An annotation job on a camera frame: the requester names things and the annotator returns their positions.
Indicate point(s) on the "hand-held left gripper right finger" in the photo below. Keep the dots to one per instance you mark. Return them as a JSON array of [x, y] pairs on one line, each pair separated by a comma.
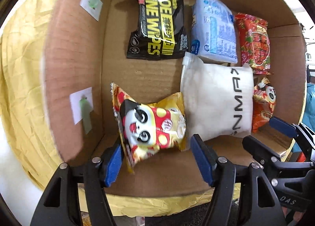
[[201, 159]]

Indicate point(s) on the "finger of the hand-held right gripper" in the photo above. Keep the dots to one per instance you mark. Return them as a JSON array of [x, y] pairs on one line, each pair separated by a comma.
[[260, 151], [283, 126]]

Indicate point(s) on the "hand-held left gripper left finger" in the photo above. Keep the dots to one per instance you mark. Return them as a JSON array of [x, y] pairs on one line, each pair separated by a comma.
[[112, 165]]

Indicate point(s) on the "orange panda snack packet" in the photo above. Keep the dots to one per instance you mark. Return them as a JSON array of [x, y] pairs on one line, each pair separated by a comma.
[[264, 107]]

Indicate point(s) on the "yellow panda snack packet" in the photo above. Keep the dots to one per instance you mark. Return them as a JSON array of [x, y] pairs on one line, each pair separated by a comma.
[[152, 127]]

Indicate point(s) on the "white fabric pouch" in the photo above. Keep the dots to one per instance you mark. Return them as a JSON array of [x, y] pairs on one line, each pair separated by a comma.
[[219, 100]]

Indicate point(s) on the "red snack packet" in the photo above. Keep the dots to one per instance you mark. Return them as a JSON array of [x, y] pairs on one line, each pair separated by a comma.
[[254, 41]]

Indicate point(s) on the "cardboard box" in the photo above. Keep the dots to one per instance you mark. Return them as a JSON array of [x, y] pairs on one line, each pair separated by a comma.
[[147, 76]]

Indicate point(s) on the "blue white tissue packet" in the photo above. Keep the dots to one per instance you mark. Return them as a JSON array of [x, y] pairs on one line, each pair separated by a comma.
[[214, 29]]

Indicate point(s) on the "black yellow wipes packet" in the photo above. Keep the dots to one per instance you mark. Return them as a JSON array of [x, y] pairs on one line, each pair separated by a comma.
[[157, 24]]

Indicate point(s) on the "dark fleece clothing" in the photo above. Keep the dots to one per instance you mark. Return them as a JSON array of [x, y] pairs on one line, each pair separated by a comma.
[[196, 216]]

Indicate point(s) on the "yellow tablecloth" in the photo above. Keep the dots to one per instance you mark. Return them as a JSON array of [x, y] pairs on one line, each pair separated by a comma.
[[22, 68]]

